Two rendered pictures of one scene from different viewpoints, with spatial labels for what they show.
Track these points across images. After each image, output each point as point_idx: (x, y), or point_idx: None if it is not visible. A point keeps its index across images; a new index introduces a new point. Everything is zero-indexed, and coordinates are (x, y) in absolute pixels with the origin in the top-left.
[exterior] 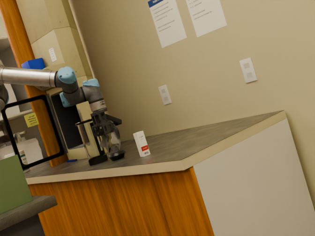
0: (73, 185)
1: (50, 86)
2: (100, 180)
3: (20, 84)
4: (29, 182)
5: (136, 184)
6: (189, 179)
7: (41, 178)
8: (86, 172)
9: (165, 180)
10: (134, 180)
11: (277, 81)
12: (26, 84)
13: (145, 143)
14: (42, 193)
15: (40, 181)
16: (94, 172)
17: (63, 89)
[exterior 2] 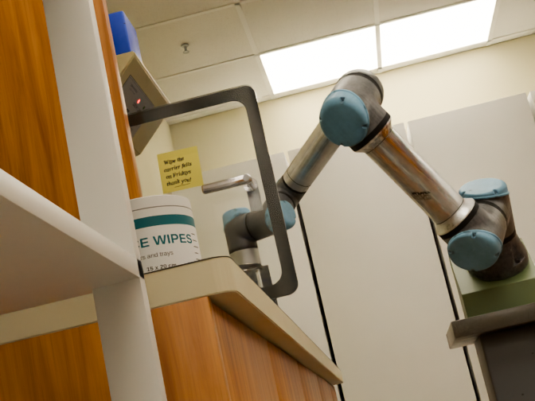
0: (310, 381)
1: (310, 184)
2: (319, 383)
3: (337, 147)
4: (299, 340)
5: (329, 398)
6: (337, 399)
7: (306, 338)
8: (325, 356)
9: (333, 397)
10: (328, 391)
11: None
12: (330, 156)
13: None
14: (296, 390)
15: (307, 348)
16: (327, 360)
17: (296, 202)
